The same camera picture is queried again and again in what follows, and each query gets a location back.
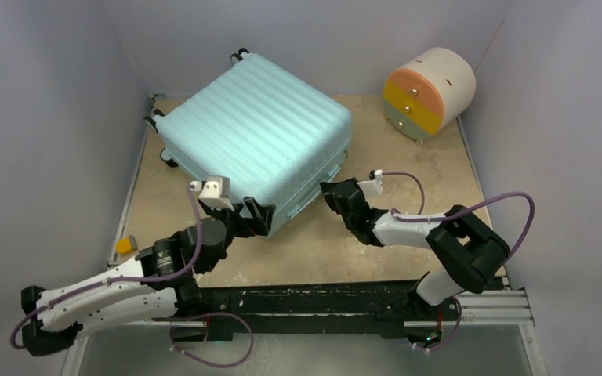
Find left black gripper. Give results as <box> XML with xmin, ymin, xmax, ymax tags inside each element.
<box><xmin>207</xmin><ymin>197</ymin><xmax>277</xmax><ymax>251</ymax></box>

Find light blue suitcase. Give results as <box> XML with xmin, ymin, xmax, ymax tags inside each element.
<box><xmin>145</xmin><ymin>49</ymin><xmax>352</xmax><ymax>237</ymax></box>

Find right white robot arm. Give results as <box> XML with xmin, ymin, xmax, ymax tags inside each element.
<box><xmin>320</xmin><ymin>177</ymin><xmax>511</xmax><ymax>319</ymax></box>

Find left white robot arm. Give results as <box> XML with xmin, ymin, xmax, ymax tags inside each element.
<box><xmin>10</xmin><ymin>197</ymin><xmax>275</xmax><ymax>356</ymax></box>

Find round pastel drawer cabinet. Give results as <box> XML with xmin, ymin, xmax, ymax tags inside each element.
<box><xmin>381</xmin><ymin>47</ymin><xmax>477</xmax><ymax>144</ymax></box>

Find yellow grey small block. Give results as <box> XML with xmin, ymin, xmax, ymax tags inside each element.
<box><xmin>114</xmin><ymin>236</ymin><xmax>138</xmax><ymax>256</ymax></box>

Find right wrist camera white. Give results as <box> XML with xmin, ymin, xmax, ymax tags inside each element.
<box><xmin>357</xmin><ymin>169</ymin><xmax>383</xmax><ymax>200</ymax></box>

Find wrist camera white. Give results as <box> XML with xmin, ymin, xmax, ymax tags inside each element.
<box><xmin>357</xmin><ymin>169</ymin><xmax>383</xmax><ymax>200</ymax></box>
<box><xmin>189</xmin><ymin>175</ymin><xmax>234</xmax><ymax>210</ymax></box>

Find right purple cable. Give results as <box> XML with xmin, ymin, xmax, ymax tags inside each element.
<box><xmin>381</xmin><ymin>171</ymin><xmax>537</xmax><ymax>354</ymax></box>

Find purple cable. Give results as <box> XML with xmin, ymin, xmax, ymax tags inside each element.
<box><xmin>9</xmin><ymin>184</ymin><xmax>256</xmax><ymax>370</ymax></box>
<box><xmin>381</xmin><ymin>171</ymin><xmax>537</xmax><ymax>354</ymax></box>

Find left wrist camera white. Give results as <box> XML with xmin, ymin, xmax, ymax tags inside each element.
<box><xmin>189</xmin><ymin>175</ymin><xmax>234</xmax><ymax>210</ymax></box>

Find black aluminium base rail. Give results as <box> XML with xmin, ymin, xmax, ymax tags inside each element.
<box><xmin>60</xmin><ymin>228</ymin><xmax>551</xmax><ymax>376</ymax></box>

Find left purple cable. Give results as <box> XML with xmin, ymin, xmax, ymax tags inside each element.
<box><xmin>9</xmin><ymin>184</ymin><xmax>256</xmax><ymax>370</ymax></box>

